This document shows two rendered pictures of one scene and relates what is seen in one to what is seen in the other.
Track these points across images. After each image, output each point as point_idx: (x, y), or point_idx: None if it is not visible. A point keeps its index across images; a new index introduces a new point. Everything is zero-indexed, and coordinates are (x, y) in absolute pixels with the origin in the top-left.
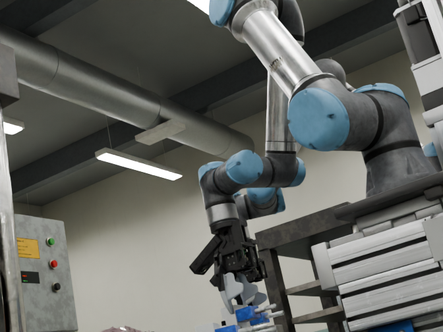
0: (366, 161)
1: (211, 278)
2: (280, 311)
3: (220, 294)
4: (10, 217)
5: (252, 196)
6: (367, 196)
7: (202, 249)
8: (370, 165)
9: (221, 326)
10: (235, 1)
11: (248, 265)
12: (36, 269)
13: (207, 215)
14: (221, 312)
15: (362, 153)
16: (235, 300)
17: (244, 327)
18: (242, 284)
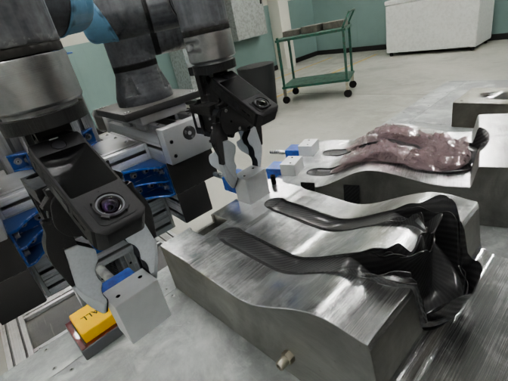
0: (155, 63)
1: (139, 199)
2: (102, 266)
3: (261, 147)
4: None
5: (92, 16)
6: (168, 89)
7: (253, 87)
8: (158, 67)
9: (291, 156)
10: None
11: None
12: None
13: (232, 38)
14: (265, 172)
15: (150, 54)
16: (156, 239)
17: (283, 150)
18: (237, 142)
